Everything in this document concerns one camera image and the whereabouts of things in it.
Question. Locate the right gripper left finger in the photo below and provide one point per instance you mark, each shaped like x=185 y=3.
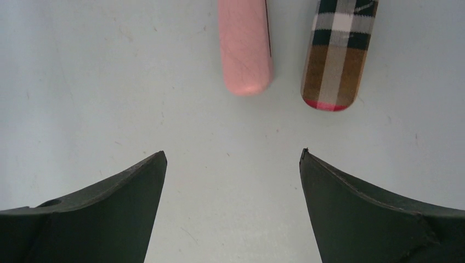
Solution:
x=108 y=221

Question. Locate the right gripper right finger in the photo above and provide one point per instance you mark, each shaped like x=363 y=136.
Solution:
x=356 y=221

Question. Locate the plaid brown glasses case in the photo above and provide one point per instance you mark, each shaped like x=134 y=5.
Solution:
x=339 y=40

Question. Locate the pink glasses case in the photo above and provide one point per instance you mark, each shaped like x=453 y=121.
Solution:
x=245 y=46

